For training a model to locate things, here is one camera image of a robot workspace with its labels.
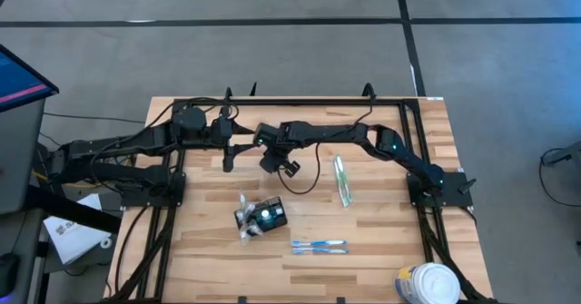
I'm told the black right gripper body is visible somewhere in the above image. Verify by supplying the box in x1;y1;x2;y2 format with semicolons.
258;148;302;179

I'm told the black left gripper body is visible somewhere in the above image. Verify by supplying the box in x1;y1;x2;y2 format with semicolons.
209;105;235;173

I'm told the clear toothbrush bundle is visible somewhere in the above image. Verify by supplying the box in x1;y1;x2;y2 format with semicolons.
239;220;263;246

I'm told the blue white toothbrush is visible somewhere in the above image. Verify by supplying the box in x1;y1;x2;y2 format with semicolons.
291;247;350;256
290;239;350;249

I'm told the black desk beam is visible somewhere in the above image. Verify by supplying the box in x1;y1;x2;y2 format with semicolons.
25;184;123;235

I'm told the white paper booklet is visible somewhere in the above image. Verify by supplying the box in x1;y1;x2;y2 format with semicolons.
43;193;113;266

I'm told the white lidded canister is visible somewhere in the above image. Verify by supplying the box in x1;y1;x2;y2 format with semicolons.
392;261;462;304

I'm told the blue screen monitor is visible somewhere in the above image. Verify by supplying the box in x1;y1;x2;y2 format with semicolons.
0;44;61;113

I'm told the black computer mouse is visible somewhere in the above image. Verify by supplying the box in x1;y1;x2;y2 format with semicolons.
0;252;20;299

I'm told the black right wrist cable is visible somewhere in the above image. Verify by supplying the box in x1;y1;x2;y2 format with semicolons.
276;142;323;196

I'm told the black wire toothbrush rack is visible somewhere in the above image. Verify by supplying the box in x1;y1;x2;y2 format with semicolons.
233;195;289;238

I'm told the black table frame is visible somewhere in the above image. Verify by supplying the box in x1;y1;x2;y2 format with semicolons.
104;87;496;304

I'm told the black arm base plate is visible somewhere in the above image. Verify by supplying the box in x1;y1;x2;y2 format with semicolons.
119;172;187;209
407;171;478;209

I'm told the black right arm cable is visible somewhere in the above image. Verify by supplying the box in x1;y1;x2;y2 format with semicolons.
358;93;378;128

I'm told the black floor cable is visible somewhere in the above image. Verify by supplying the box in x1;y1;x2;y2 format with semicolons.
43;111;147;125
537;147;581;209

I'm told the yellow cable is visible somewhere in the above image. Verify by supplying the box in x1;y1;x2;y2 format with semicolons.
32;170;114;191

